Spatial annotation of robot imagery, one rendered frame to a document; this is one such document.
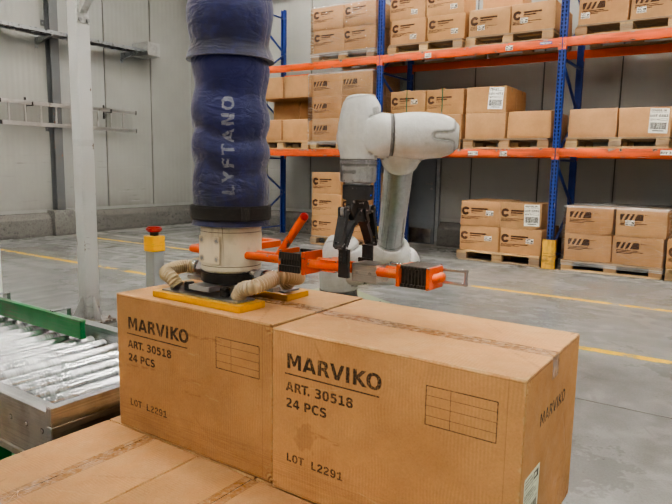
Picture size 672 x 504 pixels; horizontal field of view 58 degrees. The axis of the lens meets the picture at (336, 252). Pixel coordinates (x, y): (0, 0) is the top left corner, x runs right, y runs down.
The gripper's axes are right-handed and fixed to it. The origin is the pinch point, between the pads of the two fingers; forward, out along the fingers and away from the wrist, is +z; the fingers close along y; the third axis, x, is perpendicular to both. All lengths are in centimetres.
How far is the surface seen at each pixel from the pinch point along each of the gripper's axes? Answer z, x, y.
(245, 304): 11.1, -25.1, 12.9
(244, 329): 15.6, -20.0, 18.8
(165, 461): 53, -41, 26
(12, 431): 60, -106, 33
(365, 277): 1.6, 5.6, 4.4
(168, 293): 11, -51, 16
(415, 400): 22.2, 27.4, 19.2
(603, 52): -188, -119, -807
